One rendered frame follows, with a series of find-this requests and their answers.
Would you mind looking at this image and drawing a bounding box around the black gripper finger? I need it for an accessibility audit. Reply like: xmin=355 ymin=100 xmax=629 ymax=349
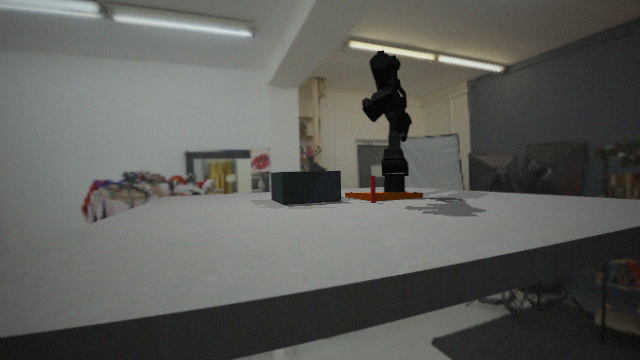
xmin=375 ymin=97 xmax=398 ymax=128
xmin=391 ymin=118 xmax=411 ymax=142

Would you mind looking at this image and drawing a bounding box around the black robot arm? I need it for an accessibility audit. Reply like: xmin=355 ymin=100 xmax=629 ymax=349
xmin=362 ymin=50 xmax=409 ymax=193

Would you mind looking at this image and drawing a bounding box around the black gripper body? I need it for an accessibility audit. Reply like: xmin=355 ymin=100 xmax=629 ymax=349
xmin=371 ymin=85 xmax=412 ymax=123

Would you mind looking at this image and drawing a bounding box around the dark red peg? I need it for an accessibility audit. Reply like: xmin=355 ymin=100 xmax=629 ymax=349
xmin=370 ymin=176 xmax=376 ymax=203

